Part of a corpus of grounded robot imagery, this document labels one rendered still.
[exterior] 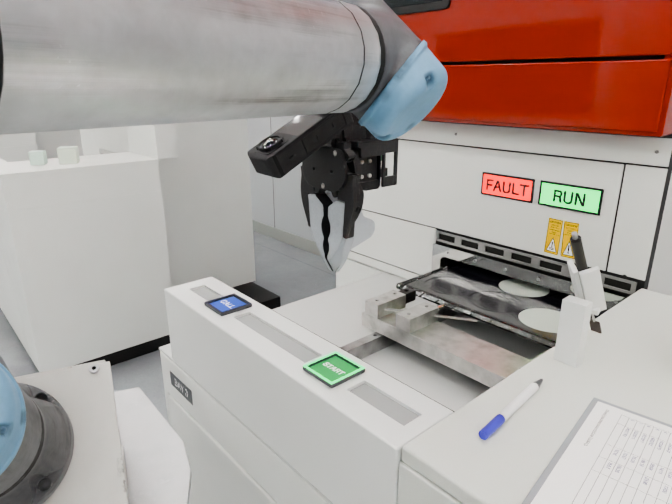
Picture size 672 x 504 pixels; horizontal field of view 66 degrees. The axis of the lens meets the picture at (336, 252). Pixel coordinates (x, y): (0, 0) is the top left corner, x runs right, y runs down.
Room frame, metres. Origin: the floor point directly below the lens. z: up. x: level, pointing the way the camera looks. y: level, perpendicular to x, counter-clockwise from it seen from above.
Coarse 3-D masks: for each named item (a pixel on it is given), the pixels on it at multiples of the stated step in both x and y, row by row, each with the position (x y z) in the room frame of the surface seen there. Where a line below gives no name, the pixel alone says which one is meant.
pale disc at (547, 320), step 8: (520, 312) 0.86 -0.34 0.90; (528, 312) 0.86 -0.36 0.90; (536, 312) 0.86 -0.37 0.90; (544, 312) 0.86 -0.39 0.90; (552, 312) 0.86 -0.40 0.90; (560, 312) 0.86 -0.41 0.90; (520, 320) 0.83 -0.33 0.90; (528, 320) 0.83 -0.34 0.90; (536, 320) 0.83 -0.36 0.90; (544, 320) 0.83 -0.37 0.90; (552, 320) 0.83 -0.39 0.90; (536, 328) 0.80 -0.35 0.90; (544, 328) 0.80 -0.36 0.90; (552, 328) 0.80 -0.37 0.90
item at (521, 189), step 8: (488, 176) 1.07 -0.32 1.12; (496, 176) 1.05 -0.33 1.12; (488, 184) 1.07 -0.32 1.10; (496, 184) 1.05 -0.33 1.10; (504, 184) 1.04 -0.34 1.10; (512, 184) 1.03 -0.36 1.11; (520, 184) 1.01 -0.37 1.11; (528, 184) 1.00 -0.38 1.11; (488, 192) 1.07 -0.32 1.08; (496, 192) 1.05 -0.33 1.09; (504, 192) 1.04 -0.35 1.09; (512, 192) 1.02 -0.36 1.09; (520, 192) 1.01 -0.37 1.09; (528, 192) 1.00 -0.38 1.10; (528, 200) 1.00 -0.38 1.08
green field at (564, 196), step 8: (544, 184) 0.98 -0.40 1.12; (552, 184) 0.96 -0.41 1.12; (544, 192) 0.97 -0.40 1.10; (552, 192) 0.96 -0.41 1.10; (560, 192) 0.95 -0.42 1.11; (568, 192) 0.94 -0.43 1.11; (576, 192) 0.93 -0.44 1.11; (584, 192) 0.92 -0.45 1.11; (592, 192) 0.91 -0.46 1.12; (600, 192) 0.90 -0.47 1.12; (544, 200) 0.97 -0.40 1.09; (552, 200) 0.96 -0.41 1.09; (560, 200) 0.95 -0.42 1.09; (568, 200) 0.94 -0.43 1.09; (576, 200) 0.93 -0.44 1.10; (584, 200) 0.92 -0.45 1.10; (592, 200) 0.91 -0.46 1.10; (576, 208) 0.93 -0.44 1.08; (584, 208) 0.91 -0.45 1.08; (592, 208) 0.90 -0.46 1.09
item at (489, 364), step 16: (368, 320) 0.89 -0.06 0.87; (384, 320) 0.87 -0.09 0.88; (400, 336) 0.83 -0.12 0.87; (416, 336) 0.81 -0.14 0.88; (432, 336) 0.81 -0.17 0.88; (448, 336) 0.81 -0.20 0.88; (464, 336) 0.81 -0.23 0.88; (432, 352) 0.78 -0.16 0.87; (448, 352) 0.75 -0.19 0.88; (464, 352) 0.75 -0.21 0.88; (480, 352) 0.75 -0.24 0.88; (496, 352) 0.75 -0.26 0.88; (512, 352) 0.75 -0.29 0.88; (464, 368) 0.73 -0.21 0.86; (480, 368) 0.71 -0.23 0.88; (496, 368) 0.70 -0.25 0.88; (512, 368) 0.70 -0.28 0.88
